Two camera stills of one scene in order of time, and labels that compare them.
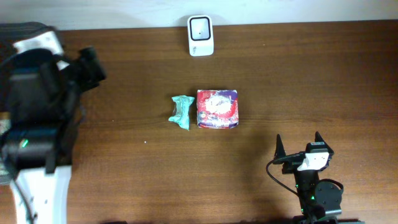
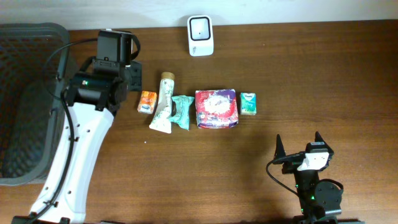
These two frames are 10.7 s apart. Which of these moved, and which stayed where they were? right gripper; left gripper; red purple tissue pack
Moved: left gripper
Stayed: red purple tissue pack; right gripper
